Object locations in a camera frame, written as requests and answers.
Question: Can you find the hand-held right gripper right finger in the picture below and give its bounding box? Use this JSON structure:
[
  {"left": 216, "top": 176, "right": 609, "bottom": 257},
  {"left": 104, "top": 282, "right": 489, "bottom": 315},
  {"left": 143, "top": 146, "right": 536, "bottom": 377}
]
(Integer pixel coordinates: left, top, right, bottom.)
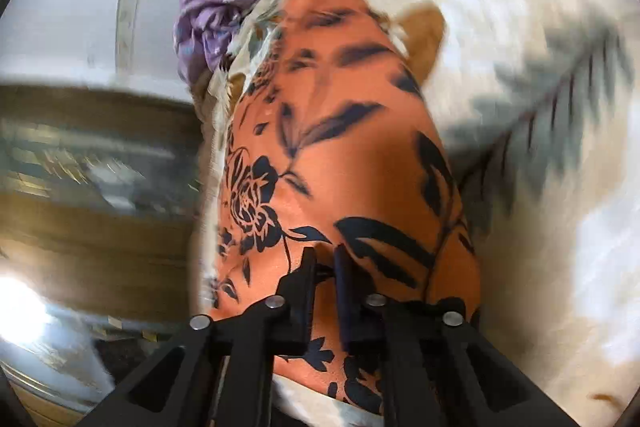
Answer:
[{"left": 333, "top": 244, "right": 581, "bottom": 427}]

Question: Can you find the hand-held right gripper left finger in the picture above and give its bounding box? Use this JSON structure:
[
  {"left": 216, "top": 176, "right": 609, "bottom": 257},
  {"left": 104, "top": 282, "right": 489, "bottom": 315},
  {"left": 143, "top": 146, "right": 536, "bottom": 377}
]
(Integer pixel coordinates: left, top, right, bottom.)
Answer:
[{"left": 95, "top": 246, "right": 319, "bottom": 427}]

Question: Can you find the orange floral blouse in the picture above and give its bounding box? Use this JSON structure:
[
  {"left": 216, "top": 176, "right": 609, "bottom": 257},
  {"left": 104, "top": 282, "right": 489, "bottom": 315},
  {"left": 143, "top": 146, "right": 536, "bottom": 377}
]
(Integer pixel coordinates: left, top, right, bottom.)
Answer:
[{"left": 207, "top": 0, "right": 483, "bottom": 418}]

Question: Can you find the wooden glass panel door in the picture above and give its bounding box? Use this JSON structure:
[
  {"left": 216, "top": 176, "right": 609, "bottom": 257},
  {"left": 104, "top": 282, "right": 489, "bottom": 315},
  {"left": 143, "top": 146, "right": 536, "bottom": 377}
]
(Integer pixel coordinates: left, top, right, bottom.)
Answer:
[{"left": 0, "top": 74, "right": 211, "bottom": 427}]

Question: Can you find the floral leaf print blanket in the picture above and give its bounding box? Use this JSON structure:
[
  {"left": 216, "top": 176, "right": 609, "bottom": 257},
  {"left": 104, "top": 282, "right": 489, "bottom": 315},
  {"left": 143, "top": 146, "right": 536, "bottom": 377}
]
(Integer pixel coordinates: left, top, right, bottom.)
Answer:
[{"left": 190, "top": 0, "right": 640, "bottom": 427}]

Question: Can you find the purple floral cloth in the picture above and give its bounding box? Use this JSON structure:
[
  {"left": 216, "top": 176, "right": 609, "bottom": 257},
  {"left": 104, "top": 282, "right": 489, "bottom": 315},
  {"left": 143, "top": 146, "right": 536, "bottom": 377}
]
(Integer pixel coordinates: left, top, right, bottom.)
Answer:
[{"left": 172, "top": 0, "right": 273, "bottom": 84}]

